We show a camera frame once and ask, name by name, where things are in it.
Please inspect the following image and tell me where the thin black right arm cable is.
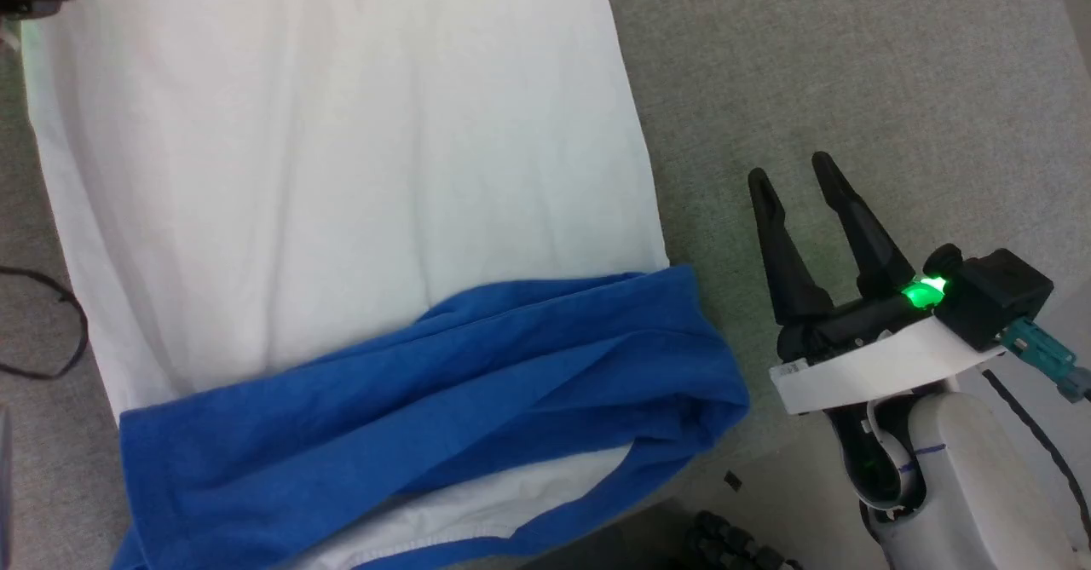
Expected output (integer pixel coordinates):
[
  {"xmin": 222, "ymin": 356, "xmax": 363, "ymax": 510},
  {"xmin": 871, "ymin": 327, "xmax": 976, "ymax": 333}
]
[{"xmin": 980, "ymin": 316, "xmax": 1091, "ymax": 528}]

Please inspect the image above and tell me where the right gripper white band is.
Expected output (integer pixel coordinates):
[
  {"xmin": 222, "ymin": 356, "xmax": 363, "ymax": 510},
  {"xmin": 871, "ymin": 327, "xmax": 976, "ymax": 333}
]
[{"xmin": 748, "ymin": 151, "xmax": 1008, "ymax": 417}]

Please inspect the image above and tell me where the blue and white garment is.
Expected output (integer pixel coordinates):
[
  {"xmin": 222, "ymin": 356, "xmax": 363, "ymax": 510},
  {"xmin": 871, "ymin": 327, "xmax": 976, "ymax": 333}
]
[{"xmin": 19, "ymin": 0, "xmax": 753, "ymax": 570}]

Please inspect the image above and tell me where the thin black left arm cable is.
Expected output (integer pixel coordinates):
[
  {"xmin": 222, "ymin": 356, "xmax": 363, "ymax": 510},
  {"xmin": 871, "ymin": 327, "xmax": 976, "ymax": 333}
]
[{"xmin": 0, "ymin": 266, "xmax": 90, "ymax": 381}]

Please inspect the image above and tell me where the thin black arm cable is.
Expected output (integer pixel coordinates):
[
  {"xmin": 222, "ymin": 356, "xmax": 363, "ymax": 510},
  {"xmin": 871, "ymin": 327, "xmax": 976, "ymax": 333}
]
[
  {"xmin": 980, "ymin": 316, "xmax": 1091, "ymax": 528},
  {"xmin": 0, "ymin": 266, "xmax": 90, "ymax": 381}
]

